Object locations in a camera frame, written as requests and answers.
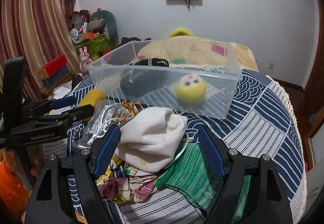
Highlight silver glitter pouch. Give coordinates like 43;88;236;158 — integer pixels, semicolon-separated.
72;100;134;150

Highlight floral silk scarf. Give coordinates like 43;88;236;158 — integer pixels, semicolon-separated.
96;156;158;204

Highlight white towel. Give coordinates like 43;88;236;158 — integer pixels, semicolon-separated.
115;107;188;173

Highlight black beret with silver chains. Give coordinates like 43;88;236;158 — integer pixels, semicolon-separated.
120;58;169;98

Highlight green knitted cloth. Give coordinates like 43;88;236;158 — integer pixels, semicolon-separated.
154;141;252;223

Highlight yellow round plush toy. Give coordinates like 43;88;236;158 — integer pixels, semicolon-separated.
175;74;207;105

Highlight clear plastic storage box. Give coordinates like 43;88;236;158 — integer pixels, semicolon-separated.
88;43;242;119

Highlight left hand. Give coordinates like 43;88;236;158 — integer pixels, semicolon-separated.
1;145;43;180

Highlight yellow sponge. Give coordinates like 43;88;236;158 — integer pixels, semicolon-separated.
77;89;106;108

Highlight red box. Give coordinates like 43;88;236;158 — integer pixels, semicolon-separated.
38;55;67;79

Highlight pink rabbit doll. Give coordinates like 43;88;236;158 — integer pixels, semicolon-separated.
79;46;93;75

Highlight red plush item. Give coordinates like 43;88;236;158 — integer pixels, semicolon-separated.
103;50;112;62

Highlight green cardboard box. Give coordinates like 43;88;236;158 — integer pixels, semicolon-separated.
74;34;116;58

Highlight dark purple garment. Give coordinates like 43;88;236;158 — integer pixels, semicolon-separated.
117;37;152;48

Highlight grey green plush toy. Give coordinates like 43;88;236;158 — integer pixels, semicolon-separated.
87;10;117;41

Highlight blue white patterned bedspread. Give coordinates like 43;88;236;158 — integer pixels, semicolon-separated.
41;68;308;224

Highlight striped red curtain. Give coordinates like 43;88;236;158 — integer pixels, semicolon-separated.
1;0;79;101

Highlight beige plush blanket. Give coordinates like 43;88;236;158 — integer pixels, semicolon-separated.
137;36;258;72

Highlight yellow plush headband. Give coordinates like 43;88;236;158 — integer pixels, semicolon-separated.
167;27;194;38

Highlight orange braided cord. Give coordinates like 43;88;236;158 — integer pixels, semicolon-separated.
111;101;144;121

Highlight silver bangle ring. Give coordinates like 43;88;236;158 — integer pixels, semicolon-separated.
165;131;191;169

